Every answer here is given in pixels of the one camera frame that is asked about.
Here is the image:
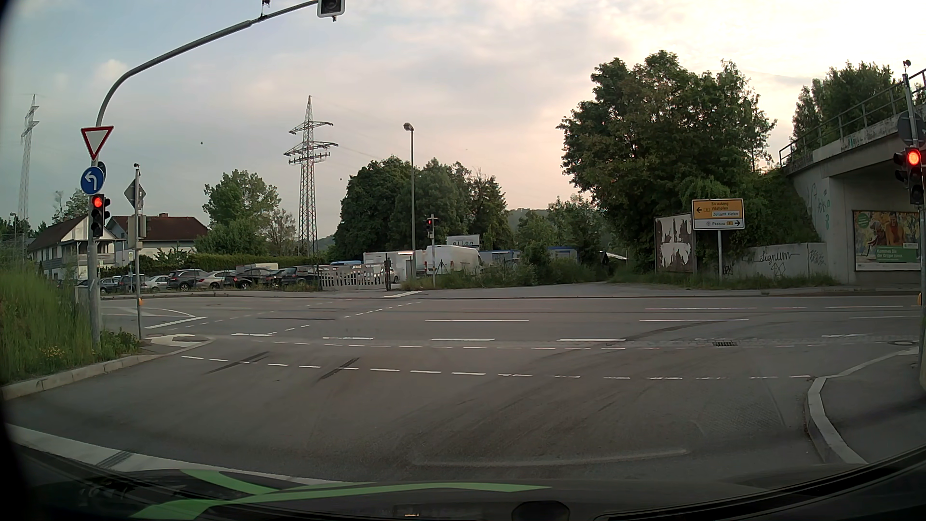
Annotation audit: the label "billboard on bridge wall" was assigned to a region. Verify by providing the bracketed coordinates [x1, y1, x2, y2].
[852, 209, 922, 272]

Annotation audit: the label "graffitied concrete wall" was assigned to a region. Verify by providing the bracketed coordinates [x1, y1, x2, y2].
[722, 242, 830, 280]

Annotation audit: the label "lattice electricity pylon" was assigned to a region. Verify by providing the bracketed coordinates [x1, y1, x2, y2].
[284, 96, 339, 257]

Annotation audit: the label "large tree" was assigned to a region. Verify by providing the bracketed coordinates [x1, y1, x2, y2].
[558, 50, 818, 272]

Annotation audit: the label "concrete bridge with railing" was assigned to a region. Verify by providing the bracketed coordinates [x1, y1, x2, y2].
[778, 69, 926, 285]

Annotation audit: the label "row of parked cars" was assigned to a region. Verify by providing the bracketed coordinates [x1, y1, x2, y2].
[76, 265, 323, 295]

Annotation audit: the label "grass verge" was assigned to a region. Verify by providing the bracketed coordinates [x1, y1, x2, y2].
[611, 269, 840, 291]

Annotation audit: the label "grey pavement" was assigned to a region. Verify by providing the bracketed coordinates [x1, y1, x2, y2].
[101, 281, 921, 301]

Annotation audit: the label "green tree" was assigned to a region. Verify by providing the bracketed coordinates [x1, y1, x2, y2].
[194, 169, 298, 257]

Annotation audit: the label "tree above bridge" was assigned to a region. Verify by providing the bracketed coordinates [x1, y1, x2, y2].
[790, 61, 898, 149]

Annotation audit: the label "white box trailer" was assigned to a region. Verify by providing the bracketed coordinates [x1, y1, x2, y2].
[362, 250, 428, 283]

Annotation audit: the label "distant traffic light on post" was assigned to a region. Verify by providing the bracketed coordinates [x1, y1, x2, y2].
[424, 213, 439, 288]

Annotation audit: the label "group of dark trees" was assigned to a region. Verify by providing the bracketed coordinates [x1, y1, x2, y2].
[330, 155, 515, 261]

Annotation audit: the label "small kerbed island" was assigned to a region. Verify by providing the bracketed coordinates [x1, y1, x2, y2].
[145, 332, 213, 350]

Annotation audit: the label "white house with dark roof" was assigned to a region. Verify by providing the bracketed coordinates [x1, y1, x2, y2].
[27, 215, 128, 282]

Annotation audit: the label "grey asphalt road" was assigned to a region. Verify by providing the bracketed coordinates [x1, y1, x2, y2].
[3, 287, 923, 487]

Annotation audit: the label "grass bank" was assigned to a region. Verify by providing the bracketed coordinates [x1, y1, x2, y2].
[0, 262, 143, 386]

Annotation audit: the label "house with red roof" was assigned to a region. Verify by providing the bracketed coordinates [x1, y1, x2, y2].
[112, 212, 209, 261]

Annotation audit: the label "white picket fence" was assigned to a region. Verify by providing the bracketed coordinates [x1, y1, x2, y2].
[318, 264, 387, 291]

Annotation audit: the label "white van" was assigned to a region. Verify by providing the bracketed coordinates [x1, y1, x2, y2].
[423, 245, 482, 276]

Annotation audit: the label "yellow direction sign on post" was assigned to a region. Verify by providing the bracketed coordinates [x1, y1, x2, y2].
[691, 197, 746, 282]

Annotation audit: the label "slim lattice pylon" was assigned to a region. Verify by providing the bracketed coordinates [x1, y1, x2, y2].
[17, 94, 41, 225]

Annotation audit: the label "lamp post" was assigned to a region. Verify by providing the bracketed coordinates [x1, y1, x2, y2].
[403, 122, 418, 280]

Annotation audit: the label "car's own bonnet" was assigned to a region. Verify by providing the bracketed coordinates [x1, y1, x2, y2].
[14, 443, 926, 521]

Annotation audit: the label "diamond road sign on post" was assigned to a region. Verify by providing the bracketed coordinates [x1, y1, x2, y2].
[123, 163, 147, 341]

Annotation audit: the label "bushes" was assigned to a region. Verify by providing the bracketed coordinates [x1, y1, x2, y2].
[402, 210, 616, 291]

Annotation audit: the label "kerbed traffic island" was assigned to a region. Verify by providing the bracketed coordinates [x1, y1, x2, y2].
[804, 346, 926, 466]

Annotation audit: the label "torn billboard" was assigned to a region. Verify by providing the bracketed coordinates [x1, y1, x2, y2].
[654, 213, 697, 274]

